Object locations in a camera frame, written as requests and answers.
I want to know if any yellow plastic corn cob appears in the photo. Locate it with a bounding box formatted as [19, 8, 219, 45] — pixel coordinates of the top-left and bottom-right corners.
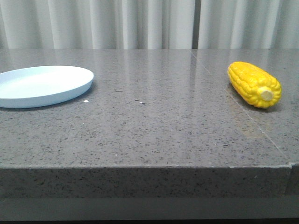
[228, 61, 282, 109]

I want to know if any light blue round plate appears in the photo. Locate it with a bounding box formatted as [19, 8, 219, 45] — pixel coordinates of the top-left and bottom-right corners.
[0, 65, 94, 109]

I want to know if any white pleated curtain right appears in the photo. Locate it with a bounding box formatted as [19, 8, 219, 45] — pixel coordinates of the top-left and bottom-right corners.
[198, 0, 299, 49]

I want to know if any white pleated curtain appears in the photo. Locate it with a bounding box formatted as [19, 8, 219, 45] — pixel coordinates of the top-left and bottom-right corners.
[198, 0, 299, 49]
[0, 0, 197, 49]

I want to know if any white pleated curtain left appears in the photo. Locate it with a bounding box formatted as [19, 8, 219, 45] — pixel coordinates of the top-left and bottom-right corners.
[0, 0, 197, 49]

